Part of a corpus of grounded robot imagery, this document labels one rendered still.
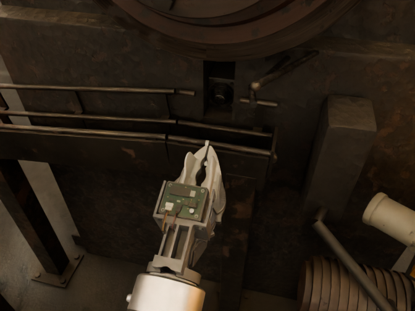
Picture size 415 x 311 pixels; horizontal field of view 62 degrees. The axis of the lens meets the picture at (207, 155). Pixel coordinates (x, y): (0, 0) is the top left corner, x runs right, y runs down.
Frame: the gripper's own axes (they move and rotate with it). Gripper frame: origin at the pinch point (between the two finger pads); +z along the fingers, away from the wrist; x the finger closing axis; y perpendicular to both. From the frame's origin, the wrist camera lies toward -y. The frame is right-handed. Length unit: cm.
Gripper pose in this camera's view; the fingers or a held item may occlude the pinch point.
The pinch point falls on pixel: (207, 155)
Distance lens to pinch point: 55.8
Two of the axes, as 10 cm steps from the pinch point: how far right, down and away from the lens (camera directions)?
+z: 2.2, -8.6, 4.7
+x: -9.7, -1.6, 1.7
